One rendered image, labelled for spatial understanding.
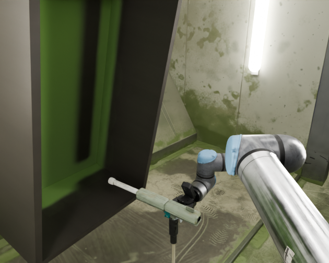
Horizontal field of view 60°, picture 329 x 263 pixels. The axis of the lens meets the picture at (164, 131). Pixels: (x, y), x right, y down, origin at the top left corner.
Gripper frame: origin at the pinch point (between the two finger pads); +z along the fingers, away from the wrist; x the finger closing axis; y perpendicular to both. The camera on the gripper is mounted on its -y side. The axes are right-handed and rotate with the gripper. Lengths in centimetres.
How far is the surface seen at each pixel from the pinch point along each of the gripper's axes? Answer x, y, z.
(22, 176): 25, -35, 45
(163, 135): 88, 38, -128
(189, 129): 80, 45, -168
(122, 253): 35, 49, -5
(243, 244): -20, 50, -51
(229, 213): -3, 52, -74
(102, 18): 46, -75, -14
